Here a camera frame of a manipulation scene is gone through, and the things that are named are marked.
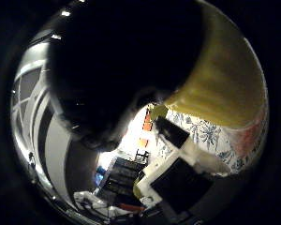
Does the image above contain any yellow-green chair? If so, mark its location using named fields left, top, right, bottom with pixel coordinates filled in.
left=149, top=104, right=170, bottom=121

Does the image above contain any white framed window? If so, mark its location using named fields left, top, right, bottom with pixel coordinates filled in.
left=10, top=59, right=51, bottom=151

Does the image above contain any blue floral white tablecloth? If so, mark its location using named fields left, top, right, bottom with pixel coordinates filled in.
left=155, top=109, right=270, bottom=176

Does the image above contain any black slatted rack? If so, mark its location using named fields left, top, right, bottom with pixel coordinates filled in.
left=96, top=156, right=148, bottom=207

